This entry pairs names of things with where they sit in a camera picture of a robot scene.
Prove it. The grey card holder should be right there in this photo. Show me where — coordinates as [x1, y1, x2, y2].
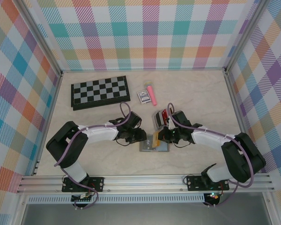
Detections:
[139, 133, 171, 153]

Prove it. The blue playing card box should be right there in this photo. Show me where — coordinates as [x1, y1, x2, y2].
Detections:
[137, 90, 152, 105]

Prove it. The pink toy microphone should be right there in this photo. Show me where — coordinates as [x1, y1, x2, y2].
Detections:
[144, 80, 158, 106]

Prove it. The black folding chess board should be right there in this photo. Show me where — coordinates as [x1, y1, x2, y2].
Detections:
[71, 75, 131, 111]

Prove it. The aluminium frame rail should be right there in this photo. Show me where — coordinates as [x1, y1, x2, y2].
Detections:
[224, 71, 259, 174]
[31, 71, 63, 176]
[16, 172, 275, 194]

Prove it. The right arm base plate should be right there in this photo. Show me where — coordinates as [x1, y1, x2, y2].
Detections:
[185, 175, 230, 191]

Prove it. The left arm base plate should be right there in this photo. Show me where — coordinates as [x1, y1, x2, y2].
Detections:
[61, 176, 105, 193]

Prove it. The slotted white cable duct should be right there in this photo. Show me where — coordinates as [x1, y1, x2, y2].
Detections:
[25, 195, 206, 205]

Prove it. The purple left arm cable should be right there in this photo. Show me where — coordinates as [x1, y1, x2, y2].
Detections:
[54, 101, 132, 210]

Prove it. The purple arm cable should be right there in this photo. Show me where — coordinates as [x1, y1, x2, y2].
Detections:
[167, 102, 255, 209]
[54, 101, 132, 210]

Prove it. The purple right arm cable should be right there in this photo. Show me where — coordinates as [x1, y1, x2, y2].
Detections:
[167, 102, 255, 209]

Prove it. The aluminium frame post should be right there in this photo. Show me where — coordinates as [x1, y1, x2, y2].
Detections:
[223, 0, 271, 75]
[18, 0, 63, 77]

